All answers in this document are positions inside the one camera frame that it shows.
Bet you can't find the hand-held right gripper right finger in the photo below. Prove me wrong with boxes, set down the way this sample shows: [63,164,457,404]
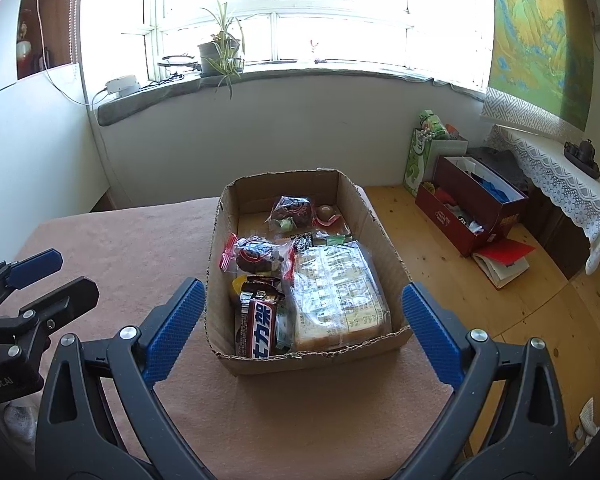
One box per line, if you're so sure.
[387,281,568,480]

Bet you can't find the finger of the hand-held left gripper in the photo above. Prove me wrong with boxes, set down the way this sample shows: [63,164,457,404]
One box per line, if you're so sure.
[0,276,100,346]
[0,247,63,311]

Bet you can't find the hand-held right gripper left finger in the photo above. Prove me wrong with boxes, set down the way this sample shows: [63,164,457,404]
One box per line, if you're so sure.
[34,277,216,480]

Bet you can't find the brown chocolate bar white print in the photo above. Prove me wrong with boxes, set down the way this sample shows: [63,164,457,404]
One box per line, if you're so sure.
[235,295,287,359]

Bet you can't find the cardboard box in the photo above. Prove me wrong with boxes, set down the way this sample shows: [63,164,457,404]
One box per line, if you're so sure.
[204,167,413,377]

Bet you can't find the clear sliced bread packet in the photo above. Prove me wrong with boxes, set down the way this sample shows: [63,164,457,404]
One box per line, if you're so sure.
[285,241,393,353]

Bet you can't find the clear dark cake packet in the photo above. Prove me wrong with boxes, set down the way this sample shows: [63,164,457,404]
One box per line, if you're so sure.
[266,195,315,233]
[221,234,296,281]

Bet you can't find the round pastry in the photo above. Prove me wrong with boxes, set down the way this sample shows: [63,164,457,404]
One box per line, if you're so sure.
[311,203,343,227]

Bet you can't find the person's left hand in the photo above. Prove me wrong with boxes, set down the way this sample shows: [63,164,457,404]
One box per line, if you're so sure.
[2,402,38,443]

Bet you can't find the open beige book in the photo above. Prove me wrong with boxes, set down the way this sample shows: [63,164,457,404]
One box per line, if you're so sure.
[472,252,531,290]

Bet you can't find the white cabinet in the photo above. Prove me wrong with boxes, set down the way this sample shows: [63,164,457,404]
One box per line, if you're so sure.
[0,0,111,261]

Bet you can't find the red booklet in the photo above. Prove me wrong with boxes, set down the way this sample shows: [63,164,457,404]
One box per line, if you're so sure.
[477,240,537,266]

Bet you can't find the dark red box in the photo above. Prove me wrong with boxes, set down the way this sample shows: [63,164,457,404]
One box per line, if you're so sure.
[415,156,528,258]

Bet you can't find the green gift bag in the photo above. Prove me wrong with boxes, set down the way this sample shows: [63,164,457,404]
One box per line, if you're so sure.
[403,128,468,198]

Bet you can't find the white patterned cloth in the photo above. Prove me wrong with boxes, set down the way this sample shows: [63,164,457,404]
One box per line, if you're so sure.
[572,397,600,453]

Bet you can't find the dark cloth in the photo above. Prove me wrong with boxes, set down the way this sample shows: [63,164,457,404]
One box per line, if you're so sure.
[467,146,531,193]

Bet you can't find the white power box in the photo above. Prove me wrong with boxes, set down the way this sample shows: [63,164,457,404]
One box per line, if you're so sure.
[105,75,142,98]

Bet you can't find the white lace cloth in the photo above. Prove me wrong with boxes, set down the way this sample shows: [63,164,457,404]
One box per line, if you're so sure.
[485,125,600,276]

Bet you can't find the dark tea set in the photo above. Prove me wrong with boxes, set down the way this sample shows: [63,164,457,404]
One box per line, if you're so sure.
[562,139,600,180]

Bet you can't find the wooden shelf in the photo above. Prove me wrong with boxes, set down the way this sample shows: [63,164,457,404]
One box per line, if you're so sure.
[16,0,78,81]

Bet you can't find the potted spider plant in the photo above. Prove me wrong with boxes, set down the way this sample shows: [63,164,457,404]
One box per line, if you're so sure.
[197,0,248,101]

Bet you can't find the ring light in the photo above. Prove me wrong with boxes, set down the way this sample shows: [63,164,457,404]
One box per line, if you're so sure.
[157,54,202,72]

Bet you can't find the white cable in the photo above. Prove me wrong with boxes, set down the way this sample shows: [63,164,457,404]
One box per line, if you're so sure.
[32,0,88,106]

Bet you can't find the landscape wall scroll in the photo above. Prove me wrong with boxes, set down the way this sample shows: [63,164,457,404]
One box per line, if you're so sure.
[480,0,596,136]

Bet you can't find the white window frame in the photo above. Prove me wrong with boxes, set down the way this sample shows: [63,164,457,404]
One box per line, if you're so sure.
[80,0,496,93]

